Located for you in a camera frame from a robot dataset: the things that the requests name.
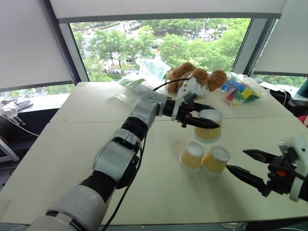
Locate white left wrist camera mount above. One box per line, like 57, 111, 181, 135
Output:
171, 77, 204, 121

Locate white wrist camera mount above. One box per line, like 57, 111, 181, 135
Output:
171, 77, 204, 121
278, 134, 308, 203

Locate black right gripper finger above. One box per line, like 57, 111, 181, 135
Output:
243, 149, 281, 165
226, 165, 268, 193

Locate white roller blind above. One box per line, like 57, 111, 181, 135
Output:
0, 0, 76, 92
49, 0, 289, 24
252, 0, 308, 78

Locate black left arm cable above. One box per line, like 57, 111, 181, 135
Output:
105, 137, 146, 227
153, 77, 193, 92

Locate bag of colourful blocks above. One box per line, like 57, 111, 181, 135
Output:
220, 71, 270, 108

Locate brown teddy bear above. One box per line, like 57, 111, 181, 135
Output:
167, 62, 228, 100

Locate clear plastic bag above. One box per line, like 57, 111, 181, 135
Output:
107, 57, 172, 102

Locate red object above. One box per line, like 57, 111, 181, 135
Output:
297, 115, 308, 128

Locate black bag with white cable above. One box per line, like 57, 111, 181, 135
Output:
259, 81, 308, 126

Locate thin white cable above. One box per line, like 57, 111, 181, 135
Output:
0, 112, 39, 138

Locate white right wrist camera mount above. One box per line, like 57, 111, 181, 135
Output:
278, 134, 308, 203

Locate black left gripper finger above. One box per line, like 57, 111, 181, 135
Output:
186, 116, 221, 128
192, 103, 216, 113

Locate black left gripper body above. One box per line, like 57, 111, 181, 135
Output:
177, 93, 200, 128

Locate yellow paper cup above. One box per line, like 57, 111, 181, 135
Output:
194, 109, 223, 144
201, 145, 231, 177
180, 141, 205, 173

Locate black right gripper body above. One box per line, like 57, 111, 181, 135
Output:
261, 146, 303, 198

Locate white gadget on windowsill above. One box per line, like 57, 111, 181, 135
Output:
0, 98, 34, 126

